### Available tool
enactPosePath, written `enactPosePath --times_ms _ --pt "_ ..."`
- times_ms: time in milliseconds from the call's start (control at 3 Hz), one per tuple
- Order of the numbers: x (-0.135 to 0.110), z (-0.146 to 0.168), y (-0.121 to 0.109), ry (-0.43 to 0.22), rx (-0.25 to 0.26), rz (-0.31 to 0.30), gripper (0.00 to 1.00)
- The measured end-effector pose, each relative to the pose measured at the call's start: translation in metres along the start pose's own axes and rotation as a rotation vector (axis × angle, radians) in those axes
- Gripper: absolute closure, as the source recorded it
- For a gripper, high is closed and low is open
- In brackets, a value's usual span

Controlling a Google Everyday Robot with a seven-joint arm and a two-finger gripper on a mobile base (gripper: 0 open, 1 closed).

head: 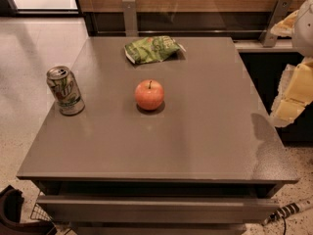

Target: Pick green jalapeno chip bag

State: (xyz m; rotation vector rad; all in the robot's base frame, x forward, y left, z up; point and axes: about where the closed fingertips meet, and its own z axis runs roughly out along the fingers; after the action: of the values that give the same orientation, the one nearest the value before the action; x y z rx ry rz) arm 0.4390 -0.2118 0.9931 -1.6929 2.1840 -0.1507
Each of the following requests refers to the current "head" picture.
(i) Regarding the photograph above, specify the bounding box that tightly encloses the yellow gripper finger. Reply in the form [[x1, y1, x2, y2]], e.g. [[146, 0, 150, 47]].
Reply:
[[270, 10, 298, 37]]

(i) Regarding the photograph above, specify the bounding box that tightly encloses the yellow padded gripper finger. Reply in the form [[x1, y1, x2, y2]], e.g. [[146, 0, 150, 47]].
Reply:
[[270, 57, 313, 127]]

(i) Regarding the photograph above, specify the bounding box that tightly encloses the green jalapeno chip bag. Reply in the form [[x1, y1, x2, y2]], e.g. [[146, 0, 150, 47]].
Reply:
[[124, 35, 186, 65]]

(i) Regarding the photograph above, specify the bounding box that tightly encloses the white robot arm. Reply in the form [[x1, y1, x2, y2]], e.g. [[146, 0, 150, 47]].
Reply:
[[270, 0, 313, 127]]

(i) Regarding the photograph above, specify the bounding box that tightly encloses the red apple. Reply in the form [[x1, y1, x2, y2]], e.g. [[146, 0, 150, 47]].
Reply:
[[135, 79, 164, 111]]

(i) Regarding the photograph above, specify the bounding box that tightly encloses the silver 7up soda can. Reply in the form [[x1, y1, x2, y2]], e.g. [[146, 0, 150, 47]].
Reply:
[[46, 66, 85, 116]]

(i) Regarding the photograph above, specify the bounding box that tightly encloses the grey cabinet drawer front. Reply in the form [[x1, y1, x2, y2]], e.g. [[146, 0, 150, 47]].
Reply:
[[37, 196, 278, 224]]

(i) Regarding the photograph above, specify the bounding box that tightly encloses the dark brown chair seat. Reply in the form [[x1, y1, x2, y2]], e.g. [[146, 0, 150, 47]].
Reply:
[[0, 185, 57, 235]]

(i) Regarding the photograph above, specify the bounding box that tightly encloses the right metal wall bracket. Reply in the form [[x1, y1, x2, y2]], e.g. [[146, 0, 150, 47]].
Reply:
[[259, 0, 293, 48]]

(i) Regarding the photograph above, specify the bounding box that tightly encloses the metal wall bracket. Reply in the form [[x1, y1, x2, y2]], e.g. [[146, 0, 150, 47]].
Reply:
[[122, 0, 138, 37], [259, 0, 293, 48]]

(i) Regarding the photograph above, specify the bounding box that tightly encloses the striped black white cable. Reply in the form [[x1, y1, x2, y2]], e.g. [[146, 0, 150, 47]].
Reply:
[[261, 197, 313, 227]]

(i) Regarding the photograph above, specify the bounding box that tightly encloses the left metal wall bracket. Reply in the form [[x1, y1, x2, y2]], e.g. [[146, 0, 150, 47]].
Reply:
[[122, 0, 138, 37]]

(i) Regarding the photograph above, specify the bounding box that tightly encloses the wire mesh basket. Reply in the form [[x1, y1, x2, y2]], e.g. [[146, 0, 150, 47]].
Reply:
[[30, 202, 52, 221]]

